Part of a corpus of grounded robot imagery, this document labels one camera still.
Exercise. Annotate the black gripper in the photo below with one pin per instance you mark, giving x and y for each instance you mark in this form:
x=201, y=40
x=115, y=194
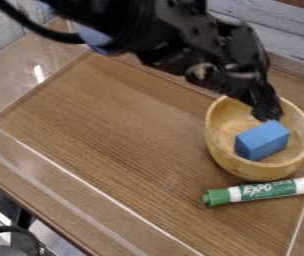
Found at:
x=238, y=76

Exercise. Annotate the blue rectangular block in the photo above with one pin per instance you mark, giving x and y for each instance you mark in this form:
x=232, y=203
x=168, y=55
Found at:
x=261, y=141

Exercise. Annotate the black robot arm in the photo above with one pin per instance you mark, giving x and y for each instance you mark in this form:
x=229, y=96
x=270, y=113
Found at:
x=176, y=38

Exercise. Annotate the brown wooden bowl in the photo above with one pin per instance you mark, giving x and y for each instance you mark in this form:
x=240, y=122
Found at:
x=226, y=118

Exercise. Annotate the green Expo marker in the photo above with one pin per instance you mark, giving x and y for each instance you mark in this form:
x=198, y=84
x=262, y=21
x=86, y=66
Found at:
x=254, y=191

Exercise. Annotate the clear acrylic tray wall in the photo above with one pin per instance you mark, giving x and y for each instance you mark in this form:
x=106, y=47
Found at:
x=90, y=218

